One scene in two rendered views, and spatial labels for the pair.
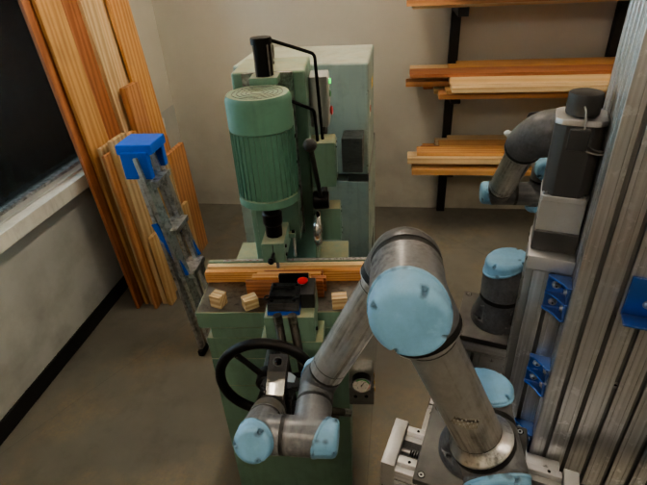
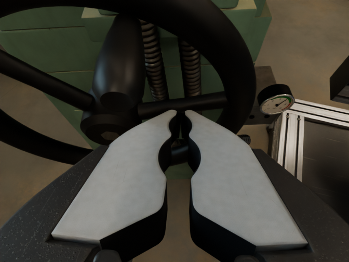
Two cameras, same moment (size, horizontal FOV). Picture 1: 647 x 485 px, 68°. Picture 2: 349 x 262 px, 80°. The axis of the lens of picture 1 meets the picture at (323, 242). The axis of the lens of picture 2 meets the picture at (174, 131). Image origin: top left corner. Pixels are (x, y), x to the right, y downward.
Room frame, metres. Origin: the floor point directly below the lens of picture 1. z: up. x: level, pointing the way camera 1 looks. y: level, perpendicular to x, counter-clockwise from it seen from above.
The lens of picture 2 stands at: (0.81, 0.12, 0.99)
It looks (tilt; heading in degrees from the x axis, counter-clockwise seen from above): 60 degrees down; 358
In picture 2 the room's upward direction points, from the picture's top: 4 degrees counter-clockwise
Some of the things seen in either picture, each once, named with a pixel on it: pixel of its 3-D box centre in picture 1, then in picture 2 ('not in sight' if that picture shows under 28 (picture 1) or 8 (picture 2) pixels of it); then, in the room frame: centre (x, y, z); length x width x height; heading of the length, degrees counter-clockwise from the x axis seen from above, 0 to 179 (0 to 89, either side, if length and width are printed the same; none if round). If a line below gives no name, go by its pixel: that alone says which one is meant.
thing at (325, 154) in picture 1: (324, 160); not in sight; (1.48, -0.02, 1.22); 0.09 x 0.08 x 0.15; 175
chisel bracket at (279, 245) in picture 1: (277, 243); not in sight; (1.30, 0.15, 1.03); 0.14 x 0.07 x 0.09; 175
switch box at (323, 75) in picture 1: (320, 98); not in sight; (1.59, -0.02, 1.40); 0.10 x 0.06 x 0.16; 175
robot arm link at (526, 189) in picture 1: (533, 193); not in sight; (1.37, -0.68, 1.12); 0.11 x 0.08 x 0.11; 80
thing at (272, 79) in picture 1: (264, 68); not in sight; (1.42, 0.14, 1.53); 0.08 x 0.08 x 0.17; 85
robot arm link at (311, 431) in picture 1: (311, 429); not in sight; (0.61, 0.05, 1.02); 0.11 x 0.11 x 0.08; 82
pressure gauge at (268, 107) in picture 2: (361, 383); (272, 101); (1.05, -0.09, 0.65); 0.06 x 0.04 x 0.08; 85
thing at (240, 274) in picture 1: (307, 274); not in sight; (1.27, 0.06, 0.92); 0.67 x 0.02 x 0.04; 85
